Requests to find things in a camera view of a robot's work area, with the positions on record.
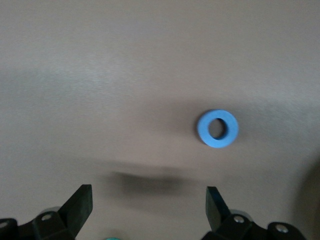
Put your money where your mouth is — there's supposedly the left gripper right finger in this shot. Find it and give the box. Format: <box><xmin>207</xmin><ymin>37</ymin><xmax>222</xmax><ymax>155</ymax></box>
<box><xmin>199</xmin><ymin>186</ymin><xmax>311</xmax><ymax>240</ymax></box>

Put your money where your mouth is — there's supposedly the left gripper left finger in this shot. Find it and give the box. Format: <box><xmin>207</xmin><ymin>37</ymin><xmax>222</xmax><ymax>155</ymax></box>
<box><xmin>0</xmin><ymin>184</ymin><xmax>93</xmax><ymax>240</ymax></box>

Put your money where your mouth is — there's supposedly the blue letter O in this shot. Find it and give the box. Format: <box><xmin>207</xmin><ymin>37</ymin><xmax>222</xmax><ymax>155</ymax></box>
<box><xmin>197</xmin><ymin>109</ymin><xmax>240</xmax><ymax>149</ymax></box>

